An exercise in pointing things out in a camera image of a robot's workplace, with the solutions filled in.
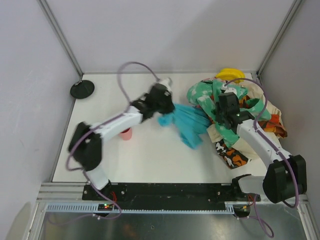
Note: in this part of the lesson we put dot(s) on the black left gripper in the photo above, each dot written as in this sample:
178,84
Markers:
165,107

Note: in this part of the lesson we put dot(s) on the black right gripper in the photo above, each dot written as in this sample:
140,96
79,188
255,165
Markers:
221,115

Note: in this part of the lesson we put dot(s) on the green tie-dye cloth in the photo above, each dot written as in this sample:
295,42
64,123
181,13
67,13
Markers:
205,94

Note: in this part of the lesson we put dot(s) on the blue cloth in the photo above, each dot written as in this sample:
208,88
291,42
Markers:
190,121

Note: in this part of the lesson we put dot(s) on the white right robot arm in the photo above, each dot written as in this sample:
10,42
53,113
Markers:
249,183

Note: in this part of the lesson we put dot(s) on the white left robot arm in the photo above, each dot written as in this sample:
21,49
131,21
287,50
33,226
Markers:
86,145

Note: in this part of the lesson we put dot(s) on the cream cloth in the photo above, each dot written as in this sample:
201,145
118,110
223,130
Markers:
255,138

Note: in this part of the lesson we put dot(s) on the black orange patterned cloth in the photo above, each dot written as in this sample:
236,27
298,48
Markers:
232,157

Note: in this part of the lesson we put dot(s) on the orange camouflage cloth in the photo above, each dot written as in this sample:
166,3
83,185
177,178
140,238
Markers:
271,118

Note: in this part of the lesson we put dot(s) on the yellow banana bunch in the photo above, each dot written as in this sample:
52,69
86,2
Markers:
229,74

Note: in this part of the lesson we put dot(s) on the pink plastic cup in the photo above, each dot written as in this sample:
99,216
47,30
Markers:
126,134

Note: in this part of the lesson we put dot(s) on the black round disc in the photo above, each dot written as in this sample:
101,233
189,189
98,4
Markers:
82,89

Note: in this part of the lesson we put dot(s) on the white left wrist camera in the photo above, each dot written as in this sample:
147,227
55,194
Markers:
167,82

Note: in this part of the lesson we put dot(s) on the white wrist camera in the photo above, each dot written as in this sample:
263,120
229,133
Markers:
227,89
167,82

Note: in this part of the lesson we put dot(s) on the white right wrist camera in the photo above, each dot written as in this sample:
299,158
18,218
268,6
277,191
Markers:
227,89

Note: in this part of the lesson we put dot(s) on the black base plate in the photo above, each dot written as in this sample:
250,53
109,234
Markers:
174,195

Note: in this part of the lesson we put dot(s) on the aluminium frame rail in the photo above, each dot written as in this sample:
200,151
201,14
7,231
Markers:
286,176

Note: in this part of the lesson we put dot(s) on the grey slotted cable duct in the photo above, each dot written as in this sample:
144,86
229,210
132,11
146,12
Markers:
105,208

